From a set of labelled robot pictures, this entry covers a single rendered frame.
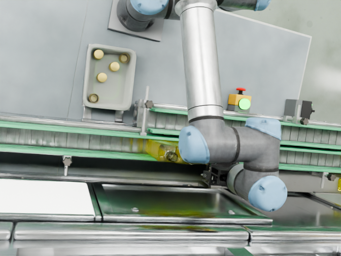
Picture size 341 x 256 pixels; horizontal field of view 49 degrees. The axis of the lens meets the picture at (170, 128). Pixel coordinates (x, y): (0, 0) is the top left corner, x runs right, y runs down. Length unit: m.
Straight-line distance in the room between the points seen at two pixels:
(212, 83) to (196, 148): 0.14
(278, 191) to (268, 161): 0.07
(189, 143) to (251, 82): 0.95
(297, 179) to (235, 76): 0.50
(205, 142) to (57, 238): 0.38
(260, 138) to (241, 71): 0.86
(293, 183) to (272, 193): 0.85
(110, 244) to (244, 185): 0.32
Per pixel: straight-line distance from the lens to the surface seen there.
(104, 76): 1.39
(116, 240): 0.88
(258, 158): 0.80
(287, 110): 1.71
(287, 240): 1.05
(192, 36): 0.82
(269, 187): 0.80
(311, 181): 1.71
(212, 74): 0.78
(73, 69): 1.45
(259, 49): 1.67
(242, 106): 1.52
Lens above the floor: 2.20
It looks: 72 degrees down
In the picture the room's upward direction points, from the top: 111 degrees clockwise
